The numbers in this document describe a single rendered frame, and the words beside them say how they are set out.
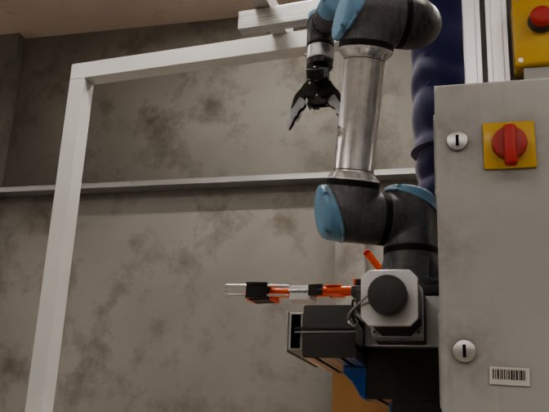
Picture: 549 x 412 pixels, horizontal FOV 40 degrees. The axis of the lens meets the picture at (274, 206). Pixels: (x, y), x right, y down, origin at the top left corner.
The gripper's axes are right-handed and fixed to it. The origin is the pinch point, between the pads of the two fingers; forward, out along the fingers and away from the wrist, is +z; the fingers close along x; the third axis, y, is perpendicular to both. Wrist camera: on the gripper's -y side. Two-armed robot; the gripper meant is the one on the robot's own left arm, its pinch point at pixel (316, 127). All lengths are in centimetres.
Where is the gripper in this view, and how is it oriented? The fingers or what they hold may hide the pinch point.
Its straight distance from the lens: 198.1
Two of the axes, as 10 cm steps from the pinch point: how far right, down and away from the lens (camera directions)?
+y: 2.5, 3.0, 9.2
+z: -0.4, 9.5, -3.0
